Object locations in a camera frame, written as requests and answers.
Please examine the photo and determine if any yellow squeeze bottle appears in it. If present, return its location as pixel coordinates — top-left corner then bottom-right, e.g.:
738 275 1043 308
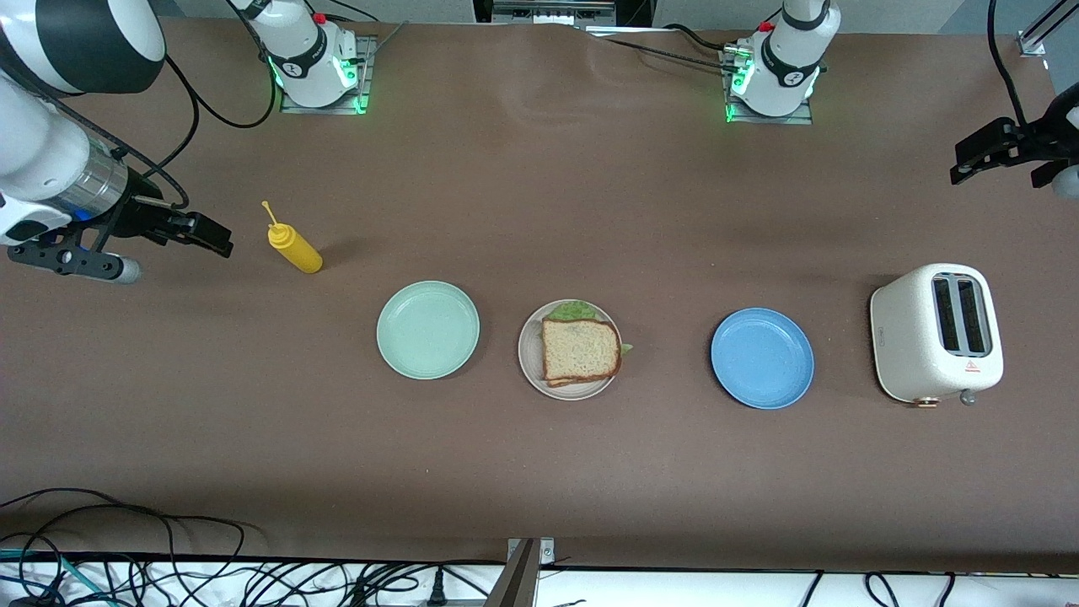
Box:
260 200 325 276

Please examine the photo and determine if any green lettuce leaf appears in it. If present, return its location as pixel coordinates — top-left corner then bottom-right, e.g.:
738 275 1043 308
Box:
546 300 634 355

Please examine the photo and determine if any mint green plate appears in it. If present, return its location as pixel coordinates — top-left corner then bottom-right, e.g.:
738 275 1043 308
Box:
376 281 481 381

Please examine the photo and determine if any blue plate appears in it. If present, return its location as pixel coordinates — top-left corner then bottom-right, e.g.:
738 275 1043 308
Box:
710 307 816 411

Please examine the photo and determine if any beige plate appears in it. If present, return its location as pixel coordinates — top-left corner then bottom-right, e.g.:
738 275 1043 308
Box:
518 299 625 400

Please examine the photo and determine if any white two-slot toaster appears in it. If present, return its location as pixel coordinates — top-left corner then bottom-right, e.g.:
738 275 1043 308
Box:
869 263 1005 410

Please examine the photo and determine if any grey metal rack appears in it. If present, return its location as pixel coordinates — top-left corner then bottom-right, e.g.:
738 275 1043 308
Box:
472 0 654 30

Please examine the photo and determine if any aluminium frame profile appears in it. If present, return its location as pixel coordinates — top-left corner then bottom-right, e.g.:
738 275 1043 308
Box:
1016 0 1079 58

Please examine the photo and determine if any black looped floor cable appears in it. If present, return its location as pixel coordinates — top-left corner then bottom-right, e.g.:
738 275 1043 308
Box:
0 487 262 607

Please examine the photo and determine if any black braided base cable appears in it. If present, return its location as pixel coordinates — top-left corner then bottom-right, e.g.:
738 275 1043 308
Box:
590 24 743 73

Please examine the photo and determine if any teal floor cable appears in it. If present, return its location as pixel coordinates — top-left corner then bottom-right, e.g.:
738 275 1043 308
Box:
0 548 115 607

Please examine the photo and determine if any metal table edge bracket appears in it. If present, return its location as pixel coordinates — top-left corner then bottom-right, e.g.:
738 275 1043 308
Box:
485 537 557 607

